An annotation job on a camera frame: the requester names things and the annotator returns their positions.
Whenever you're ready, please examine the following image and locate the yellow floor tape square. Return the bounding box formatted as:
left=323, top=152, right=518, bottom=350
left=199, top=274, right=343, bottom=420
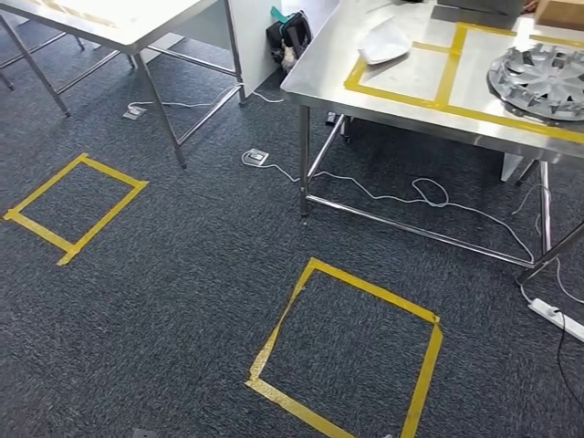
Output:
left=2, top=151, right=151, bottom=267
left=244, top=255, right=445, bottom=438

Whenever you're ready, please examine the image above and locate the black backpack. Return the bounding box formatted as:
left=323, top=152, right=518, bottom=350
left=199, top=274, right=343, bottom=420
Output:
left=265, top=5, right=314, bottom=75

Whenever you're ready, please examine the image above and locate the grey metal box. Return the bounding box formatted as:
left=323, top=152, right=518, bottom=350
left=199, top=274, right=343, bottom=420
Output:
left=430, top=0, right=526, bottom=26

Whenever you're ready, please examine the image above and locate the white cable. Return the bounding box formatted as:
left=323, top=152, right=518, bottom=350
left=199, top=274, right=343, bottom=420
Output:
left=241, top=148, right=539, bottom=266
left=128, top=81, right=286, bottom=115

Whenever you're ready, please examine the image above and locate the white power strip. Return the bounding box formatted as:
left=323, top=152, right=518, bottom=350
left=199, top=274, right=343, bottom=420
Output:
left=527, top=297, right=584, bottom=345

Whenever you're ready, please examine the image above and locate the stainless steel workbench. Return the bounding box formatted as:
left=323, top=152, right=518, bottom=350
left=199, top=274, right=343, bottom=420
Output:
left=279, top=0, right=584, bottom=287

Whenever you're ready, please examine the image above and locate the white top metal table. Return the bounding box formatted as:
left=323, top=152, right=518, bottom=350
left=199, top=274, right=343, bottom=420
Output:
left=0, top=0, right=248, bottom=172

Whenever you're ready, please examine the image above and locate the brown cardboard box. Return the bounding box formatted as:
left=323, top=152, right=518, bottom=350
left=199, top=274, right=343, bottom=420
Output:
left=533, top=0, right=584, bottom=33

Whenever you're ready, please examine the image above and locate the white plastic shell part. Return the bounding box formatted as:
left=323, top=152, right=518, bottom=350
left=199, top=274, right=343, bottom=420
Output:
left=356, top=16, right=413, bottom=67

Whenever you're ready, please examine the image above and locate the yellow tape grid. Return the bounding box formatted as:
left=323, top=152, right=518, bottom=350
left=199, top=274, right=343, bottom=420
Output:
left=343, top=21, right=584, bottom=146

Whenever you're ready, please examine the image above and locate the white partition panel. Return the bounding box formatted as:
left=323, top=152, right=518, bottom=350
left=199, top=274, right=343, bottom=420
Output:
left=228, top=0, right=342, bottom=98

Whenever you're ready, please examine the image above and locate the grey plastic hubcap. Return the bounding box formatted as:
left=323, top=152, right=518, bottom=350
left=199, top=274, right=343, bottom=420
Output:
left=486, top=43, right=584, bottom=122

